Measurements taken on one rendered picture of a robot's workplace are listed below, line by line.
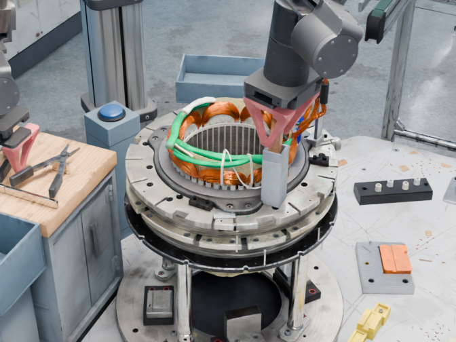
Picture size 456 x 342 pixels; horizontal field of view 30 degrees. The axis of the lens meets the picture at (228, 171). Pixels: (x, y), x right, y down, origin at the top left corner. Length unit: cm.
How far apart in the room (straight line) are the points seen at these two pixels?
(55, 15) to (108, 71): 225
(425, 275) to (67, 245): 65
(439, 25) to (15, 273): 331
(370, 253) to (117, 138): 50
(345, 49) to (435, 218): 80
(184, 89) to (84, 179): 32
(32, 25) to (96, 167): 248
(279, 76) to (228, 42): 293
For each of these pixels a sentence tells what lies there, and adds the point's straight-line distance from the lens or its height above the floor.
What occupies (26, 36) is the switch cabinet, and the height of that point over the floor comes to 16.
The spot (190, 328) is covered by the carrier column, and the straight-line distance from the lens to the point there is 136.
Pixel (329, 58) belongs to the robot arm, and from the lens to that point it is 97.
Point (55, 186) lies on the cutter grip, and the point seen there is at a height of 109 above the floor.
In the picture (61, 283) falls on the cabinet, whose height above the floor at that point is 93.
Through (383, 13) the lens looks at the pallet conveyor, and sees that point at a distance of 255.
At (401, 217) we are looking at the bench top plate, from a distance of 171.
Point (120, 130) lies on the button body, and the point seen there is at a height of 102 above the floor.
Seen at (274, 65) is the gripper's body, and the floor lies 132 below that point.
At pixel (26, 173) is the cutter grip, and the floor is 109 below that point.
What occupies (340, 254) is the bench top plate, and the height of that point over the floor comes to 78.
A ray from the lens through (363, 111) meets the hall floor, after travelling 351.
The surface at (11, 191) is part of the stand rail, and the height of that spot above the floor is 107.
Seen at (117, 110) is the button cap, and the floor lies 104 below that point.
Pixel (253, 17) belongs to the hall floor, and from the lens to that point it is 422.
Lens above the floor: 183
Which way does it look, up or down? 36 degrees down
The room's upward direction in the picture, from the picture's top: 1 degrees clockwise
